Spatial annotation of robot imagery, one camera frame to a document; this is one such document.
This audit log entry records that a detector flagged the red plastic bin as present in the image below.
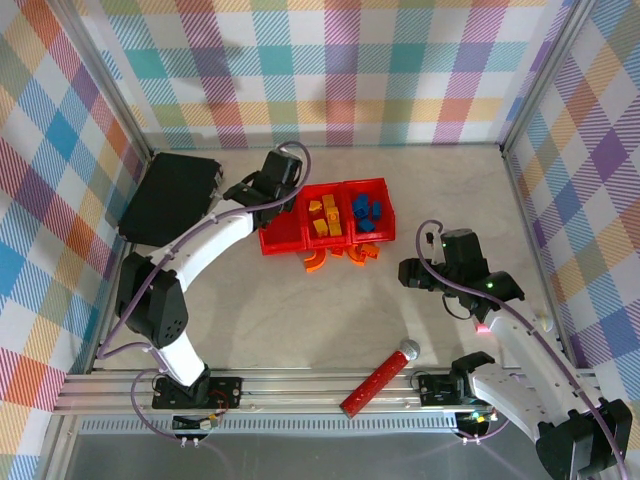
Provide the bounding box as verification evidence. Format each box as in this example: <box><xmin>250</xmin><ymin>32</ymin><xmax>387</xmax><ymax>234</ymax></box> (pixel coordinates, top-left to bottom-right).
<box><xmin>299</xmin><ymin>182</ymin><xmax>354</xmax><ymax>251</ymax></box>
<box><xmin>257</xmin><ymin>192</ymin><xmax>309</xmax><ymax>257</ymax></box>
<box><xmin>344</xmin><ymin>177</ymin><xmax>399</xmax><ymax>247</ymax></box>

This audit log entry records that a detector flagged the black hard case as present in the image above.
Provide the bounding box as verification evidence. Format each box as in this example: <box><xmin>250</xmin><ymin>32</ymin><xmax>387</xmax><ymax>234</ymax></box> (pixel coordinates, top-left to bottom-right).
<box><xmin>117</xmin><ymin>152</ymin><xmax>226</xmax><ymax>250</ymax></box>

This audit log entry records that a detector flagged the red glitter toy microphone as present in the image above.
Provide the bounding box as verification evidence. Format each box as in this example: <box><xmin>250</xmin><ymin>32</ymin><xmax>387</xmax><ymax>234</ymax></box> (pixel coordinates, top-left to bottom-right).
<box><xmin>339</xmin><ymin>338</ymin><xmax>421</xmax><ymax>420</ymax></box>

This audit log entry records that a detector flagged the small connector board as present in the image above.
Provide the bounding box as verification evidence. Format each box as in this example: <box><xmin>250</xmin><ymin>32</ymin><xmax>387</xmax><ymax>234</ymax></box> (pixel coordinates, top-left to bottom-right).
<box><xmin>172</xmin><ymin>412</ymin><xmax>222</xmax><ymax>447</ymax></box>
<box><xmin>457</xmin><ymin>409</ymin><xmax>499</xmax><ymax>445</ymax></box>

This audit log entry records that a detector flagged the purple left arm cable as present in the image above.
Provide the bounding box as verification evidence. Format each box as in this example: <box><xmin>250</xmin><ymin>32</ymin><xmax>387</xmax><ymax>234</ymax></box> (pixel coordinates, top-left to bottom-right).
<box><xmin>97</xmin><ymin>141</ymin><xmax>311</xmax><ymax>444</ymax></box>

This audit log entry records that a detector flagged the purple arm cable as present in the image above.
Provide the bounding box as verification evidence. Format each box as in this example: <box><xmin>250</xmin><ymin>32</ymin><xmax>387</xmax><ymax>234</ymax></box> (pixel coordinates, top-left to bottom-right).
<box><xmin>415</xmin><ymin>218</ymin><xmax>629</xmax><ymax>480</ymax></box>
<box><xmin>97</xmin><ymin>141</ymin><xmax>311</xmax><ymax>444</ymax></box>

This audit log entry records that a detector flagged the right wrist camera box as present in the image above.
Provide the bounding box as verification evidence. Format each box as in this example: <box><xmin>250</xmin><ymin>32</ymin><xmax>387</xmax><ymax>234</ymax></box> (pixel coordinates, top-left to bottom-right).
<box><xmin>423</xmin><ymin>229</ymin><xmax>445</xmax><ymax>266</ymax></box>

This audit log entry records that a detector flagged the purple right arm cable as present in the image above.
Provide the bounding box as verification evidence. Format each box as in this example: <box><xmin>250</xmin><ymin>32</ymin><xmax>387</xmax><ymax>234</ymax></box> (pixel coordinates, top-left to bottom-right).
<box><xmin>415</xmin><ymin>218</ymin><xmax>629</xmax><ymax>480</ymax></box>

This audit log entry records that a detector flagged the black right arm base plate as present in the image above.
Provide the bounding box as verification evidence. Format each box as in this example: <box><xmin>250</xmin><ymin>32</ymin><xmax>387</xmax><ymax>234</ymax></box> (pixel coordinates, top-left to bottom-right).
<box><xmin>417</xmin><ymin>372</ymin><xmax>511</xmax><ymax>409</ymax></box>

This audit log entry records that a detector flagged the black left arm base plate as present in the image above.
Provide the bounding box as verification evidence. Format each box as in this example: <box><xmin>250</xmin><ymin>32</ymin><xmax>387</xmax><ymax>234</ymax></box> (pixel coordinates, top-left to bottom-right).
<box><xmin>152</xmin><ymin>375</ymin><xmax>244</xmax><ymax>411</ymax></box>

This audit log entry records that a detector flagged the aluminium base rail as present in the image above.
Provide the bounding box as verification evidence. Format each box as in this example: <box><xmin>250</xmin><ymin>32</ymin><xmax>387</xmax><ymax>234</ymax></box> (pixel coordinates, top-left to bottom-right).
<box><xmin>52</xmin><ymin>368</ymin><xmax>607</xmax><ymax>417</ymax></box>

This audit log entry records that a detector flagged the aluminium frame post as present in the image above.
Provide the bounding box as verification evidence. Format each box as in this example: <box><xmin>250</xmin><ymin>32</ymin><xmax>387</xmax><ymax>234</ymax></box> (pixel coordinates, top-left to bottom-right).
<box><xmin>54</xmin><ymin>0</ymin><xmax>155</xmax><ymax>164</ymax></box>
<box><xmin>499</xmin><ymin>0</ymin><xmax>599</xmax><ymax>159</ymax></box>

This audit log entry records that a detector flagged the slotted metal cable duct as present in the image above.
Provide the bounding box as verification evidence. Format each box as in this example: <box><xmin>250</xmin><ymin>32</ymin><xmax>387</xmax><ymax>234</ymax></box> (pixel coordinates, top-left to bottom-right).
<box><xmin>79</xmin><ymin>418</ymin><xmax>459</xmax><ymax>435</ymax></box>

